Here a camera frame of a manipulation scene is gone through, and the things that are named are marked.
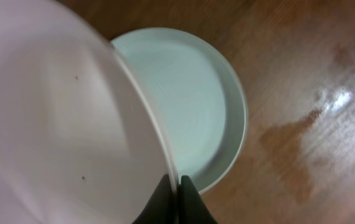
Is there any white plate with sauce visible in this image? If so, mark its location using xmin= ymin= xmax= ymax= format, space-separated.
xmin=0 ymin=1 xmax=177 ymax=223

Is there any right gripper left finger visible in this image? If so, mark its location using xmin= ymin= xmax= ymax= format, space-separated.
xmin=133 ymin=174 xmax=175 ymax=224

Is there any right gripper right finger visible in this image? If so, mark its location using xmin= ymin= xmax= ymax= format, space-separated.
xmin=177 ymin=175 xmax=217 ymax=224

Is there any pale green plate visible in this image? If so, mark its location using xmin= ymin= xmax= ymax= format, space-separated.
xmin=112 ymin=27 xmax=248 ymax=194

